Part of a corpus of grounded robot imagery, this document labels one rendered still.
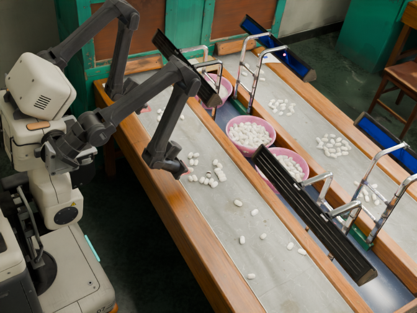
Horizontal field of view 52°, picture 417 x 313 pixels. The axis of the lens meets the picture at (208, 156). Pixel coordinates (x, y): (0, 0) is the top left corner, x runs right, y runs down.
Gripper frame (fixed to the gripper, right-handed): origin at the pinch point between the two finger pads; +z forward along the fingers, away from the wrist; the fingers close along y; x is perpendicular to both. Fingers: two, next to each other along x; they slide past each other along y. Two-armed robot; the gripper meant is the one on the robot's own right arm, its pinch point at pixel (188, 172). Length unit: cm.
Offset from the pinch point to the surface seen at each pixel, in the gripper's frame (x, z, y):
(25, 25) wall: 28, -21, 170
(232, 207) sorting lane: -2.1, 14.1, -20.8
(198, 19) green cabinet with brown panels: -51, 25, 92
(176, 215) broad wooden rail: 13.0, -6.9, -16.5
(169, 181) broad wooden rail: 9.1, -2.7, 2.7
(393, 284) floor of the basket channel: -26, 52, -80
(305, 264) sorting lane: -10, 23, -59
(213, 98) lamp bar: -31.8, -5.3, 13.0
